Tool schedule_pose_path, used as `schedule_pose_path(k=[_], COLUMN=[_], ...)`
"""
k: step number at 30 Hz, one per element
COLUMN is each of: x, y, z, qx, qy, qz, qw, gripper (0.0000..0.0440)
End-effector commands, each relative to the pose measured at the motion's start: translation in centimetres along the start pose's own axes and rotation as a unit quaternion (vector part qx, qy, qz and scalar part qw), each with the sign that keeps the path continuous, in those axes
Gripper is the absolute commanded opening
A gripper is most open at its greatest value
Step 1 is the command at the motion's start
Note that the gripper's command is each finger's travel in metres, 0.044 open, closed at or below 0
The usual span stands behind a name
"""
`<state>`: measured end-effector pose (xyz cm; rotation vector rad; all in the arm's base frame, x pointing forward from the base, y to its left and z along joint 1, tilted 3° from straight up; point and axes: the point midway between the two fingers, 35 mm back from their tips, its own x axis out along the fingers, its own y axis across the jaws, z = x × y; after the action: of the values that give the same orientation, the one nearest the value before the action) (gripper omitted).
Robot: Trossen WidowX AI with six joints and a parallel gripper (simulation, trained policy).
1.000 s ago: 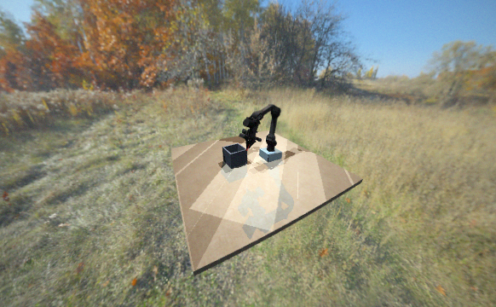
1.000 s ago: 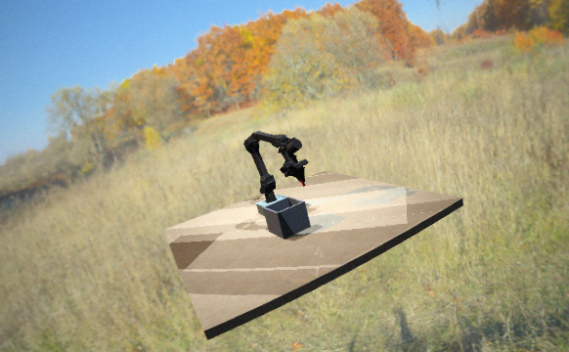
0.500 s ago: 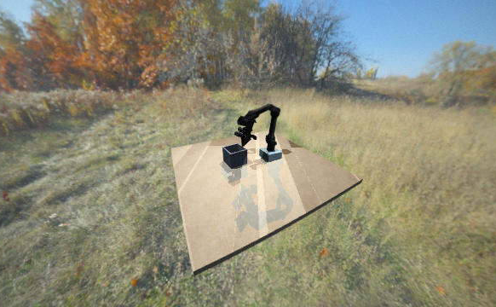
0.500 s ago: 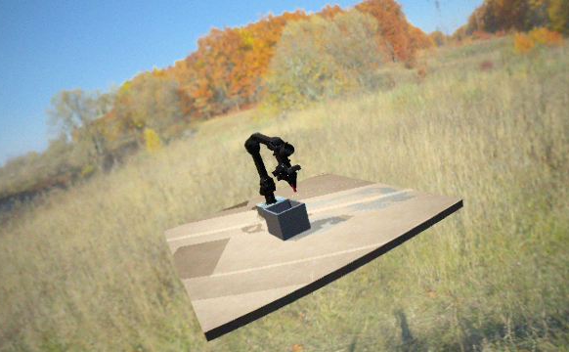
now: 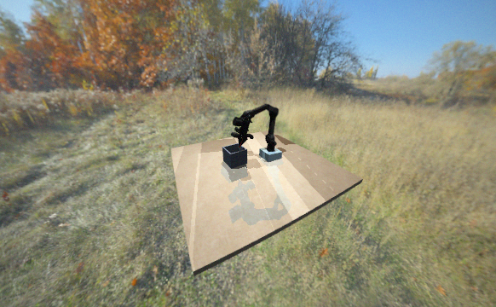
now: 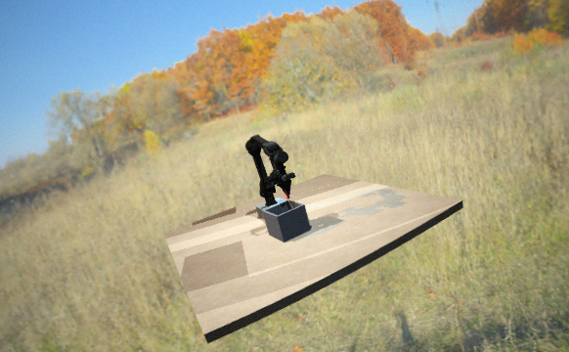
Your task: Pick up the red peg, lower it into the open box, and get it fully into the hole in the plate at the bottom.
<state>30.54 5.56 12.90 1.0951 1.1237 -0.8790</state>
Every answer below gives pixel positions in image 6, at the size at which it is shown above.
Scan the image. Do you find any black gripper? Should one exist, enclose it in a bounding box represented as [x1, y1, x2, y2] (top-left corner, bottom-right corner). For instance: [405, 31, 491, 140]
[271, 164, 295, 196]

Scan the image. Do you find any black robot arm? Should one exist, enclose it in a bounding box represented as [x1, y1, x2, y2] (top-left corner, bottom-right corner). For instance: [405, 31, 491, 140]
[245, 134, 288, 206]

